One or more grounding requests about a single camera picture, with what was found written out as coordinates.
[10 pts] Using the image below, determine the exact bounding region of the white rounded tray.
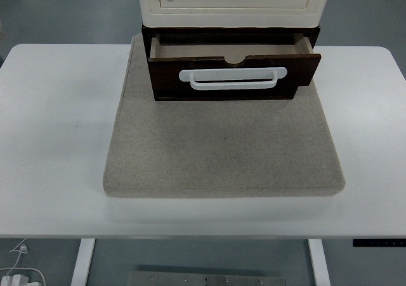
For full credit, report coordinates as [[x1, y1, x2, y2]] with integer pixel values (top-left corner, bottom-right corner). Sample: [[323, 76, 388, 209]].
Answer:
[[0, 266, 47, 286]]

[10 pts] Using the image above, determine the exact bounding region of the white table leg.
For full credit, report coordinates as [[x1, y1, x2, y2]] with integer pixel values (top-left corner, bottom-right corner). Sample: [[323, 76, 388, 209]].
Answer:
[[70, 238, 96, 286], [307, 238, 331, 286]]

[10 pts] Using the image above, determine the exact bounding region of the cream plastic cabinet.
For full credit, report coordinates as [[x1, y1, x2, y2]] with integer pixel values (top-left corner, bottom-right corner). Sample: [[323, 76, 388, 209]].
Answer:
[[136, 0, 333, 29]]

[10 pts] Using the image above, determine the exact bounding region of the white drawer handle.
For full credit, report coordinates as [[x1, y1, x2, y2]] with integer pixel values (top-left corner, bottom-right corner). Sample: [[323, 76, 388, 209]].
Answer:
[[178, 67, 288, 91]]

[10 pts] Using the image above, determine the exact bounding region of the dark wooden drawer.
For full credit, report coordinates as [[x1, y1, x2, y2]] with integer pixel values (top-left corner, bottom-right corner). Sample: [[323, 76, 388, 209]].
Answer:
[[147, 32, 322, 100]]

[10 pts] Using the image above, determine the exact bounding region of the white cable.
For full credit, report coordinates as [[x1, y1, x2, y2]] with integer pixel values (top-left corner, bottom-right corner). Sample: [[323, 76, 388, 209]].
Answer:
[[5, 238, 29, 277]]

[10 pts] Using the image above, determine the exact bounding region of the grey metal plate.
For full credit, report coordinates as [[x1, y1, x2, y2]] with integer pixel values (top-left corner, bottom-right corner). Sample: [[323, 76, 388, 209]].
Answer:
[[126, 270, 288, 286]]

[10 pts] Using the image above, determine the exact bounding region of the black table control panel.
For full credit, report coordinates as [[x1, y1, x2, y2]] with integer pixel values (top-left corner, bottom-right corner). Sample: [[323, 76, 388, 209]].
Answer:
[[352, 238, 406, 248]]

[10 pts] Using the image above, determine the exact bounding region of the beige fabric mat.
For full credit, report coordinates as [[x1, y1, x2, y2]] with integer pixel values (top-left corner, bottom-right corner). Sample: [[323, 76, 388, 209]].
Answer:
[[101, 33, 346, 198]]

